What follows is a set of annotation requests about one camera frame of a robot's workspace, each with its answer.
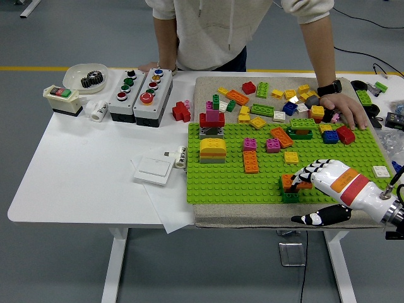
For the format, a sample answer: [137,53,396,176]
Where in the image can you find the white wall switch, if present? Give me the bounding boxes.
[133,157,174,187]

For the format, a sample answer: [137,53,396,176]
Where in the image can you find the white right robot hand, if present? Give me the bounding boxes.
[290,158,396,227]

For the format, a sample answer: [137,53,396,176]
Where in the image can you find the red wide brick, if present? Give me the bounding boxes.
[199,112,226,128]

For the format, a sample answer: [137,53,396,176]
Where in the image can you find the black box yellow marks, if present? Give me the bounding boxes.
[386,112,404,129]

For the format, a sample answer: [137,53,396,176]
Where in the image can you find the black metal gear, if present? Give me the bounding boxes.
[80,69,104,88]

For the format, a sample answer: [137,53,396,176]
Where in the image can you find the black wristwatch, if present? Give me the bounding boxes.
[317,78,344,97]

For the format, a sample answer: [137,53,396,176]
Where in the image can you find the silver floor outlet box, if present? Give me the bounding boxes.
[278,241,307,268]

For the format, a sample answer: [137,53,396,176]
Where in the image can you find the person's left hand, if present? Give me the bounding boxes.
[319,93,369,130]

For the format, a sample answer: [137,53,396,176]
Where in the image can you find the lime green studded baseplate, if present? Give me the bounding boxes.
[186,122,401,205]

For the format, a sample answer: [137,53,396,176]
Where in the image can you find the black cable with connector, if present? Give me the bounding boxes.
[372,62,389,79]

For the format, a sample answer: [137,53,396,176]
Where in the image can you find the blue square brick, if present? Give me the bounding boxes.
[321,129,340,145]
[282,100,297,117]

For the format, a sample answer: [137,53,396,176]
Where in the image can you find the yellow orange grey brick stack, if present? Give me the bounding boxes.
[199,138,227,164]

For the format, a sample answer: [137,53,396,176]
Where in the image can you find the white labelled cylinder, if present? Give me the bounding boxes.
[174,146,187,170]

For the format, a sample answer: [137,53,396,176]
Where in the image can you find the lime long brick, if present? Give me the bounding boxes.
[356,89,373,106]
[289,117,318,130]
[250,103,275,118]

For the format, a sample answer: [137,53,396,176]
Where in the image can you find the grey-brown mat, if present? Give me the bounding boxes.
[193,76,404,230]

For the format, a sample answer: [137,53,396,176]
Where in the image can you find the dark green frame brick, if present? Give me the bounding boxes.
[286,126,314,141]

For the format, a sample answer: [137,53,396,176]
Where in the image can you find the grey four-button control box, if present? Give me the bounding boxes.
[108,69,146,123]

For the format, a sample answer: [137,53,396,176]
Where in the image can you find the red sloped brick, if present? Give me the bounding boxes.
[335,125,357,145]

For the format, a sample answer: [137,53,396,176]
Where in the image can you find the white pipe fitting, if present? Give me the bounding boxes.
[85,100,109,122]

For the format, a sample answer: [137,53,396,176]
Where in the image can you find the bag of blue parts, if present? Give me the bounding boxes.
[385,99,404,115]

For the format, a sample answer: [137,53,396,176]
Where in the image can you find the white table leg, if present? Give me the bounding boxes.
[100,227,129,303]
[322,230,357,303]

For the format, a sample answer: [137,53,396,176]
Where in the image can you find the red cross-shaped brick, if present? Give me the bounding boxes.
[172,100,192,122]

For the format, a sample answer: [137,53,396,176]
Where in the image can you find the person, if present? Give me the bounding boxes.
[145,0,335,72]

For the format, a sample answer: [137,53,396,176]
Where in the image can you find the cream red-green switch box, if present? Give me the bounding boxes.
[42,85,83,117]

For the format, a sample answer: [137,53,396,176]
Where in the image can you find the long black floor cable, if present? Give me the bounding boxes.
[334,47,404,79]

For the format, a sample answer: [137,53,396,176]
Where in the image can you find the clear plastic bag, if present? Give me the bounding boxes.
[377,128,404,158]

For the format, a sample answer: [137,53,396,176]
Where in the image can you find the person's right hand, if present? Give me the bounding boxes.
[138,61,174,75]

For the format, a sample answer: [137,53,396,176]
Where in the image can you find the white plastic bowl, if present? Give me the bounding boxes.
[62,62,109,95]

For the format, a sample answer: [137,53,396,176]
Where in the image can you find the white paper sheet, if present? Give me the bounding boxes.
[130,156,196,235]

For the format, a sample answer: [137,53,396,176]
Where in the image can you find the white bead bracelet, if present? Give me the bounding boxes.
[157,60,179,77]

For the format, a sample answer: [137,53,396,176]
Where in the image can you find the grey arch brick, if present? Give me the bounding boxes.
[199,125,225,140]

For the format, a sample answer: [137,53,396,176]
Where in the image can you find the grey emergency-stop control box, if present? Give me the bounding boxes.
[132,68,174,128]

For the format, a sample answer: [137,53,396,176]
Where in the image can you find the orange long brick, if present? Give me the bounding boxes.
[242,150,260,175]
[225,89,250,107]
[270,127,294,149]
[280,174,313,193]

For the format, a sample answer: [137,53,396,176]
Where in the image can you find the white furniture foot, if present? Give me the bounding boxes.
[20,0,42,18]

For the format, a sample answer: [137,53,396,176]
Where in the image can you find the black cable under table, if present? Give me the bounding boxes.
[299,232,309,303]

